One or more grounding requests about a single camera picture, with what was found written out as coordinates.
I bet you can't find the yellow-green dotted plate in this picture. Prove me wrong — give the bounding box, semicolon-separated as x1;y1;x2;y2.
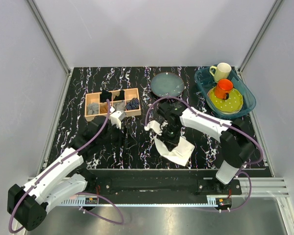
208;88;244;114

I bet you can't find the left connector box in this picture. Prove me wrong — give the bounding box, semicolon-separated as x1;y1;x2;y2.
84;195;98;206

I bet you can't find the small black rolled cloth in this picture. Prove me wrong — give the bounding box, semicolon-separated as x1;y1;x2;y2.
113;90;125;101

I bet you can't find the purple cable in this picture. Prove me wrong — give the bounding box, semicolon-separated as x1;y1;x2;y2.
145;96;264;213
8;99;125;233

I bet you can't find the grey rolled cloth left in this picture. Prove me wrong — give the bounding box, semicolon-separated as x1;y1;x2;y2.
87;103;99;115

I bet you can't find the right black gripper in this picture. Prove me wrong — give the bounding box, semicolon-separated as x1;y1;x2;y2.
156;123;181;151

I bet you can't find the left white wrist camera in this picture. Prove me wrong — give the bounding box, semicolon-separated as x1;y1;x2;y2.
110;110;126;129

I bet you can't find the pale yellow mug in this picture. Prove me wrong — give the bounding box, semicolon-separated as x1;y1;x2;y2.
209;62;232;83

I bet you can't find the grey rolled cloth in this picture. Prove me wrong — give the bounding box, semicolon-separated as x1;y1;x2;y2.
87;103;99;115
113;100;126;112

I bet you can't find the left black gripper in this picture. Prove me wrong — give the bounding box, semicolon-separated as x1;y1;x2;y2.
98;121;137;149

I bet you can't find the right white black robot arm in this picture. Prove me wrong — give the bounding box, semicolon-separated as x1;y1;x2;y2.
148;102;255;194

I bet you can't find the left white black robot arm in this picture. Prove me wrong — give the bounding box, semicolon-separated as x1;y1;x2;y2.
7;116;122;234

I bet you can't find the right aluminium frame post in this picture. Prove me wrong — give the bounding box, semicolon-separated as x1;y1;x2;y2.
237;0;284;74

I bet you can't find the orange mug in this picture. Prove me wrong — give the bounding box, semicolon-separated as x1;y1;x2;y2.
214;79;233;100

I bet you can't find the grey rolled cloth middle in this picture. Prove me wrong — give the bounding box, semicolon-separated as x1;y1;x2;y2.
113;100;126;112

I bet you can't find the white underwear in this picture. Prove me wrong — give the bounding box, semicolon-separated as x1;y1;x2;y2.
154;137;195;166

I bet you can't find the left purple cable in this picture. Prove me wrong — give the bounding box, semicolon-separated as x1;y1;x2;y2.
8;99;125;233

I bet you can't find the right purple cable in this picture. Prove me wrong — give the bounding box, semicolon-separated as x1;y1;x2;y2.
145;96;264;213

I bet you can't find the blue-green ceramic plate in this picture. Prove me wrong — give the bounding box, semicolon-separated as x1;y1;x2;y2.
150;72;184;97

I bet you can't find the wooden divided organizer box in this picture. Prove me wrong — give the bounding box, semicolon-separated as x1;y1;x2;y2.
84;88;142;122

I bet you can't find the brown rolled cloth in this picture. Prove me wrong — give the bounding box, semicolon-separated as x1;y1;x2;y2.
99;102;110;115

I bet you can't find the right connector box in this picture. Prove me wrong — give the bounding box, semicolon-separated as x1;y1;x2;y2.
216;197;232;210

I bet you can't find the teal transparent plastic bin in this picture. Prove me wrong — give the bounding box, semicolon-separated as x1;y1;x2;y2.
194;67;256;119

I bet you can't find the aluminium frame post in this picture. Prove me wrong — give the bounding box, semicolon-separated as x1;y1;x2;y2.
26;0;71;75
237;0;284;74

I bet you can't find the front aluminium rail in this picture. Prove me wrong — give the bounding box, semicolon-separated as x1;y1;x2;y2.
22;177;291;199

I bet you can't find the connector box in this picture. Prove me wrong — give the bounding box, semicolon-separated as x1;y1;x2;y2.
84;195;98;206
216;197;232;210

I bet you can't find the navy striped rolled cloth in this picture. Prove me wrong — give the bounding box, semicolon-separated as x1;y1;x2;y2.
125;97;140;111

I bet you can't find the left aluminium frame post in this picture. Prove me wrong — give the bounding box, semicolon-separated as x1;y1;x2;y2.
26;0;71;75

